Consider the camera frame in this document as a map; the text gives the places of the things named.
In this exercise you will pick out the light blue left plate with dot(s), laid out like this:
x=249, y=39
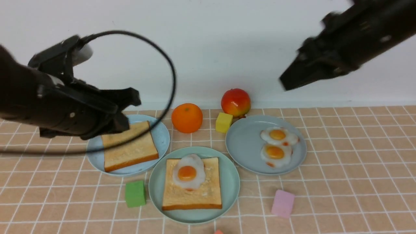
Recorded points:
x=160, y=135

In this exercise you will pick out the green center plate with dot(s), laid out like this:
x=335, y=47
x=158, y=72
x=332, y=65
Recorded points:
x=229, y=184

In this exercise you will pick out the orange fruit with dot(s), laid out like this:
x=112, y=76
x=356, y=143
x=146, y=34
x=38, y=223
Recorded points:
x=187, y=118

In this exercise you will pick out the green foam cube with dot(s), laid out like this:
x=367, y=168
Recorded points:
x=135, y=194

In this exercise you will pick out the fried egg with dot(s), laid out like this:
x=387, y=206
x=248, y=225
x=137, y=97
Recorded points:
x=279, y=136
x=189, y=172
x=276, y=156

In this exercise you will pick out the grey-blue right plate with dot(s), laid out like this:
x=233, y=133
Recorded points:
x=244, y=144

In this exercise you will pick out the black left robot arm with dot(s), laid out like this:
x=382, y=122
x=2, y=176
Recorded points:
x=18, y=94

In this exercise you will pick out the yellow foam cube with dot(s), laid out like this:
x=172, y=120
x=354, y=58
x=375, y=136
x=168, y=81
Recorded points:
x=223, y=122

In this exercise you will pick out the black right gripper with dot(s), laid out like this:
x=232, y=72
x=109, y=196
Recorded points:
x=350, y=39

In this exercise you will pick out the red yellow apple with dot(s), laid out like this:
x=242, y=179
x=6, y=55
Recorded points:
x=236, y=102

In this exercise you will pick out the pink foam cube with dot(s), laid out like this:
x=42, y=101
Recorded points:
x=283, y=204

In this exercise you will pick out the toast slice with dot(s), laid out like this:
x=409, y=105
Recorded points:
x=139, y=151
x=207, y=196

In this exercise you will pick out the orange-red foam cube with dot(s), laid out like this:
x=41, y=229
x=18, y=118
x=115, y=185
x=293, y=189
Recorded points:
x=218, y=232

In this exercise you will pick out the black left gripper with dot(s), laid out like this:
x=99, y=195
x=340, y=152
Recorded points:
x=82, y=109

